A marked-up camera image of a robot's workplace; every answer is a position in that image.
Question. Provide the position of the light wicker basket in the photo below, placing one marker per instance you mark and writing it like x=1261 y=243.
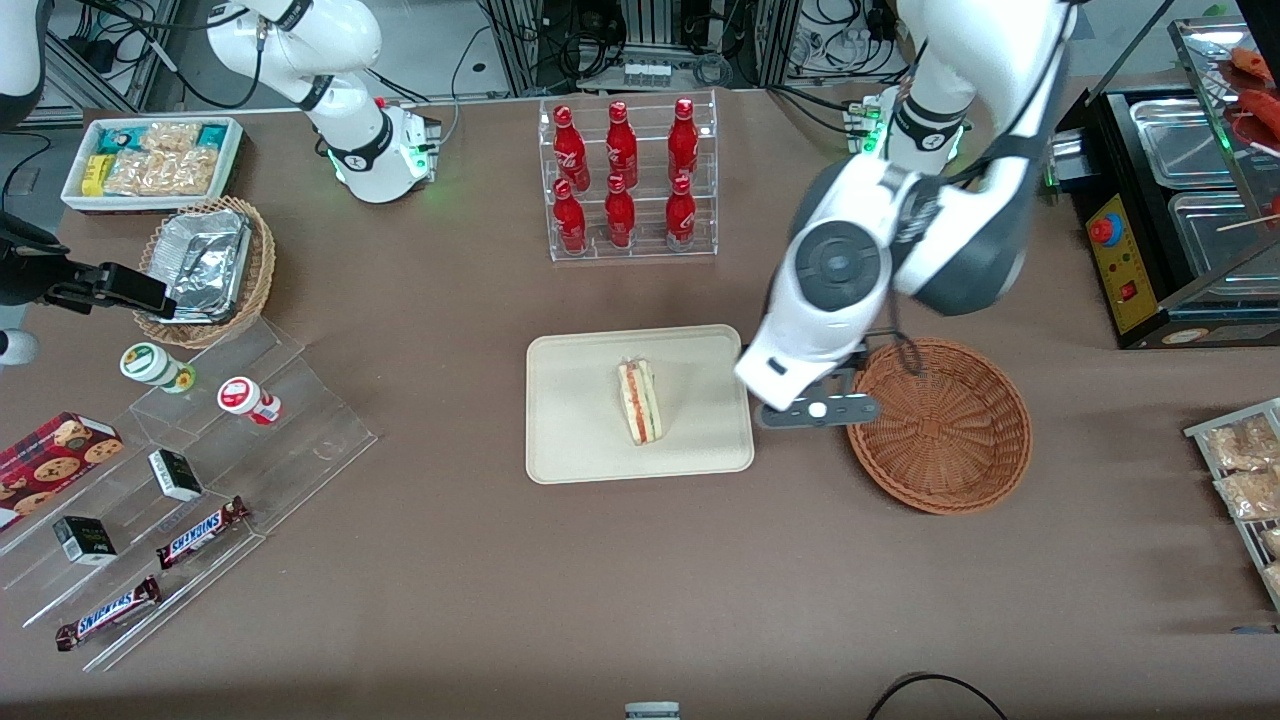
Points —
x=262 y=270

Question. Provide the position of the aluminium equipment rack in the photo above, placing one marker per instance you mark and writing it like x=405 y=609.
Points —
x=650 y=25

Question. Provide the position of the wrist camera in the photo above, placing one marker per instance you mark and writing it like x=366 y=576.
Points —
x=15 y=348
x=800 y=412

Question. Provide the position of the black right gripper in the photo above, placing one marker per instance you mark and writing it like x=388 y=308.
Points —
x=22 y=272

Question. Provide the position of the green lid yogurt bottle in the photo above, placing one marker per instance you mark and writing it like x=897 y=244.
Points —
x=150 y=363

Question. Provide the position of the clear acrylic stepped display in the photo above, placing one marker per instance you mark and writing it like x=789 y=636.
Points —
x=300 y=440

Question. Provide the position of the red cola bottle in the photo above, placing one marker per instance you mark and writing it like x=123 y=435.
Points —
x=621 y=145
x=680 y=212
x=569 y=145
x=569 y=220
x=683 y=140
x=619 y=215

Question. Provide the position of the red cookie box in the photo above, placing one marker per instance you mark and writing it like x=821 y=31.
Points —
x=50 y=465

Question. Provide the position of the clear cracker bag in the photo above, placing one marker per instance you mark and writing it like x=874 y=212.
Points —
x=135 y=174
x=170 y=136
x=190 y=170

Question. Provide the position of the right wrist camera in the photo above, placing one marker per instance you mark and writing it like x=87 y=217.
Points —
x=15 y=348

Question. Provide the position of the tray of packaged pastries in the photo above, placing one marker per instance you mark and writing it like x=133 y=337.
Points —
x=1200 y=432

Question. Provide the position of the triangle sandwich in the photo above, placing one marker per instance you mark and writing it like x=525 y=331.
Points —
x=640 y=405

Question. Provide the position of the white plastic snack bin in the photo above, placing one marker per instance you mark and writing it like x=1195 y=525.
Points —
x=75 y=195

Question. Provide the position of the small grey device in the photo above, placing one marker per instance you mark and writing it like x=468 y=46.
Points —
x=652 y=711

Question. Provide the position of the red lid yogurt bottle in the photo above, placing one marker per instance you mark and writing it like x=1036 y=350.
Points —
x=242 y=396

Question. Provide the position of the small black box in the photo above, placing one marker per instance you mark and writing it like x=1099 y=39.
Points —
x=176 y=476
x=85 y=540

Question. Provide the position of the round brown wicker basket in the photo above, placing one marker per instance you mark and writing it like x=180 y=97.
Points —
x=940 y=440

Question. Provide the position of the yellow snack pack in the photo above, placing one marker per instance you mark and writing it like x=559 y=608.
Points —
x=96 y=175

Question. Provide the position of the steel warmer pan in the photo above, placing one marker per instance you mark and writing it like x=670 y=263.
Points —
x=1185 y=140
x=1215 y=235

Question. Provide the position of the black hot dog warmer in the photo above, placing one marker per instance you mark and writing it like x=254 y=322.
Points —
x=1125 y=310

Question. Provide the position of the beige plastic tray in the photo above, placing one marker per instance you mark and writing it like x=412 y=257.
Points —
x=580 y=420

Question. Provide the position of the aluminium foil tray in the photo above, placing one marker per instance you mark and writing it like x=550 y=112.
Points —
x=205 y=260

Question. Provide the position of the clear fried snack bag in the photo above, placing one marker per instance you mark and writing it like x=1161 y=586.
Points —
x=1273 y=580
x=1250 y=495
x=1271 y=542
x=1245 y=445

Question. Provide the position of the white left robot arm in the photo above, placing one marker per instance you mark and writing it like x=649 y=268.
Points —
x=830 y=300

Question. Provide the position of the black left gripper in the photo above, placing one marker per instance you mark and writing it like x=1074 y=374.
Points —
x=855 y=361

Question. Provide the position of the clear acrylic bottle rack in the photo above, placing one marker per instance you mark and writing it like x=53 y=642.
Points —
x=700 y=235

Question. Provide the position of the teal snack pack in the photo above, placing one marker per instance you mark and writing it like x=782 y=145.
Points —
x=212 y=135
x=118 y=138

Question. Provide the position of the Snickers chocolate bar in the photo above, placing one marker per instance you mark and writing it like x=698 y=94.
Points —
x=200 y=533
x=108 y=614

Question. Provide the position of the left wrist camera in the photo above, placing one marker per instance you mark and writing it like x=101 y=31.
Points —
x=800 y=412

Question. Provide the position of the white power strip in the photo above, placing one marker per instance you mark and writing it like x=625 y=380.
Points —
x=646 y=73

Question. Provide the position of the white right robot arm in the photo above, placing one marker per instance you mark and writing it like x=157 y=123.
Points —
x=340 y=100

